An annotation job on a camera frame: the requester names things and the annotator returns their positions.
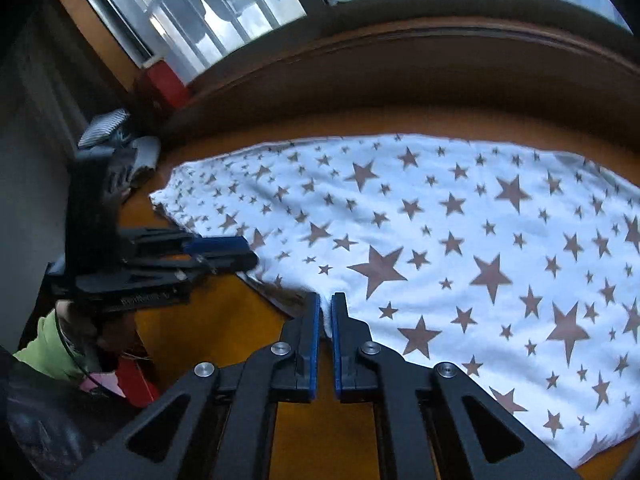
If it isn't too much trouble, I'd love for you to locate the white star-printed garment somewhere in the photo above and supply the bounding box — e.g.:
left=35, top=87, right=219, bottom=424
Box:
left=149, top=132, right=640, bottom=468

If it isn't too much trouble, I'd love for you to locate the person's left hand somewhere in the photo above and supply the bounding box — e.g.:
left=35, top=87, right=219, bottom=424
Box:
left=55, top=301, right=138, bottom=361

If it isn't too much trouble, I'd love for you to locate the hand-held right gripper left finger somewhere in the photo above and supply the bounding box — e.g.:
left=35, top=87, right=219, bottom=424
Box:
left=65, top=291, right=322, bottom=480

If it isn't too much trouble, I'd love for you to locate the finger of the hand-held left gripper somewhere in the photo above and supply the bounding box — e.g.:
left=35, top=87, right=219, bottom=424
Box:
left=120, top=254, right=259, bottom=283
left=116, top=227, right=251, bottom=261

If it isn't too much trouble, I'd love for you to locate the grey folded garment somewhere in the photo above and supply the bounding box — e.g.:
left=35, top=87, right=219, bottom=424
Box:
left=131, top=136, right=162, bottom=170

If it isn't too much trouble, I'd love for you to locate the red box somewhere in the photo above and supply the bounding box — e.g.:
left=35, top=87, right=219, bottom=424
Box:
left=134, top=57, right=193, bottom=111

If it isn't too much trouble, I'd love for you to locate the red plastic item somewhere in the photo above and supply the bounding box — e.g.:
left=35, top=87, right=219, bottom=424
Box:
left=116, top=359, right=162, bottom=408

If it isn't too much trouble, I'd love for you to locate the dark cloth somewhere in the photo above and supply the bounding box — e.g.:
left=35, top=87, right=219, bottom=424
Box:
left=0, top=350, right=131, bottom=480

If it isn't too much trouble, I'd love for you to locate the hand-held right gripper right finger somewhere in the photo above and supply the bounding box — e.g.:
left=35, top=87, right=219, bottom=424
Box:
left=330, top=291, right=581, bottom=480

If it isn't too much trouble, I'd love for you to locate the pink cloth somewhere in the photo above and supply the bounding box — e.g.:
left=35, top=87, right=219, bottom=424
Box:
left=79, top=371, right=125, bottom=400

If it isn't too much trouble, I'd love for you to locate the window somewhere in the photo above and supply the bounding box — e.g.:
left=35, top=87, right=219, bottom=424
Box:
left=70, top=0, right=631, bottom=86

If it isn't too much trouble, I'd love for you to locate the wooden window sill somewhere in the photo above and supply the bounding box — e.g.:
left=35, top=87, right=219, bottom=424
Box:
left=160, top=10, right=640, bottom=151

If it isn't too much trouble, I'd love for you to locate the stack of folded clothes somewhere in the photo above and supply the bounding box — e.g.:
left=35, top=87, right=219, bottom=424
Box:
left=77, top=108, right=138, bottom=181

